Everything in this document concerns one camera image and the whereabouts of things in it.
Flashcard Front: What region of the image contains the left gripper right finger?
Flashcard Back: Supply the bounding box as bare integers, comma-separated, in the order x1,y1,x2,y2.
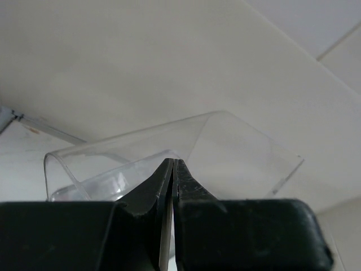
172,160,252,270

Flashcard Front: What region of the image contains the right aluminium rail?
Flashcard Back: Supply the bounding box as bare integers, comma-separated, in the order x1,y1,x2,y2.
1,105,85,145

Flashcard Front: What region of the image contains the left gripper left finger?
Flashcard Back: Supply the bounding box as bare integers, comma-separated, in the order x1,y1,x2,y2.
112,159,173,270

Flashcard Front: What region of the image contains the clear acrylic drawer organizer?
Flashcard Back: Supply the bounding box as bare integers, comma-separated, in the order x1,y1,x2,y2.
43,111,303,202

